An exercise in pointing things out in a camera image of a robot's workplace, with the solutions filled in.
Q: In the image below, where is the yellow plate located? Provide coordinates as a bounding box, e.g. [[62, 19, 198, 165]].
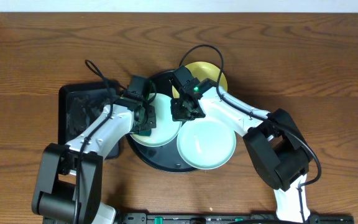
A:
[[172, 61, 228, 98]]

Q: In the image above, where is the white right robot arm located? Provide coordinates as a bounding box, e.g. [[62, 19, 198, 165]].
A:
[[171, 79, 313, 222]]

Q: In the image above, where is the black round tray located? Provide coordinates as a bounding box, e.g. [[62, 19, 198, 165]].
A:
[[126, 70, 197, 173]]

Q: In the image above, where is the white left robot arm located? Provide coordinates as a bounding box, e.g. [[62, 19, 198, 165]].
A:
[[32, 94, 156, 223]]

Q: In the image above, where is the green scouring sponge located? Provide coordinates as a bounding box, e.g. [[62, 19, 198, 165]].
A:
[[139, 129, 152, 136]]

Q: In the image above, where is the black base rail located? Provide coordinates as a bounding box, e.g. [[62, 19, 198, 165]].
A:
[[114, 213, 355, 224]]

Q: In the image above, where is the mint green plate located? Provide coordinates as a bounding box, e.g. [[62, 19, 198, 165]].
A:
[[177, 118, 236, 170], [131, 93, 182, 147]]

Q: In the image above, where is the black rectangular tray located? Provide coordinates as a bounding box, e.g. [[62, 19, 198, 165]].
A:
[[58, 82, 109, 145]]

